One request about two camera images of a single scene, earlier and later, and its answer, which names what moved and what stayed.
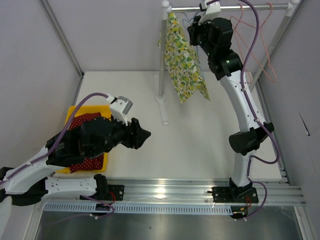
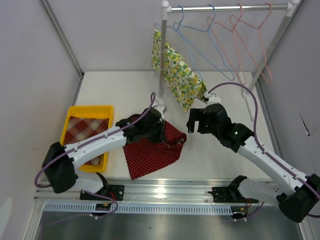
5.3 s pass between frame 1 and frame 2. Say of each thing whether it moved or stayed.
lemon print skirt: moved
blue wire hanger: moved
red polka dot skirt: moved
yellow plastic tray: stayed
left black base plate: stayed
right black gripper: moved
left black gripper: moved
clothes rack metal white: stayed
